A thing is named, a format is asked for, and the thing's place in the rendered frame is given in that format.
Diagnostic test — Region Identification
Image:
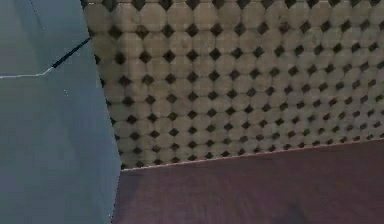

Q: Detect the black door handle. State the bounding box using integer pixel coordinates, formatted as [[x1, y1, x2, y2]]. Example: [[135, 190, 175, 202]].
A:
[[0, 36, 92, 80]]

